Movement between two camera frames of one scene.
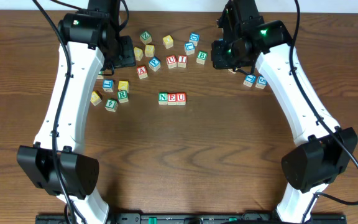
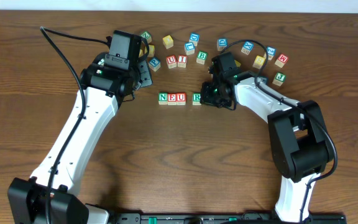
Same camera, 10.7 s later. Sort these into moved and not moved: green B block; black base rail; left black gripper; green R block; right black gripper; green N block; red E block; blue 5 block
Moved: left black gripper; green R block; right black gripper
Not moved: green B block; red E block; black base rail; blue 5 block; green N block
